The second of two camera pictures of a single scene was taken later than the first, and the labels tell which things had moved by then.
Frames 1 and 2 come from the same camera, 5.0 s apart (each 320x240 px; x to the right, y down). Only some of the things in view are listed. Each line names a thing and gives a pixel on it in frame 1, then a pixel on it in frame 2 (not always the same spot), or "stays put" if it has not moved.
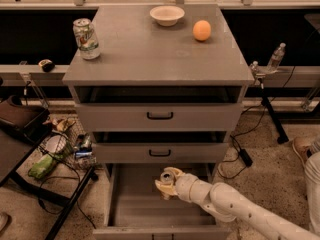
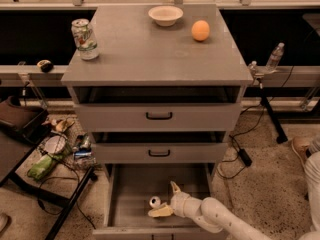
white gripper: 185,187 → 180,204
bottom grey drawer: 135,208 stays put
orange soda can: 166,176 → 155,201
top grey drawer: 158,107 stays put
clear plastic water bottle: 276,57 stays put
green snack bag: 39,169 stays put
